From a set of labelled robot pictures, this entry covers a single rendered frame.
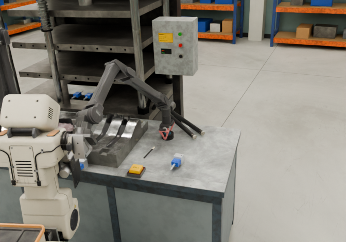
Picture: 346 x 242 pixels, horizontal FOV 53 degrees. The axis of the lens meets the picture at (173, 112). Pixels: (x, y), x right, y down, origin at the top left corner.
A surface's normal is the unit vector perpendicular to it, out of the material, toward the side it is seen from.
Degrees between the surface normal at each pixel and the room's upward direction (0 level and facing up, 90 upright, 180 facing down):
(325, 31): 90
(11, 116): 48
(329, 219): 0
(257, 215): 0
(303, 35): 90
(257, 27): 90
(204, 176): 0
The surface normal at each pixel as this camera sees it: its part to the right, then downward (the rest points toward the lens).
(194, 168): -0.04, -0.91
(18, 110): -0.09, -0.29
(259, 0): -0.41, 0.40
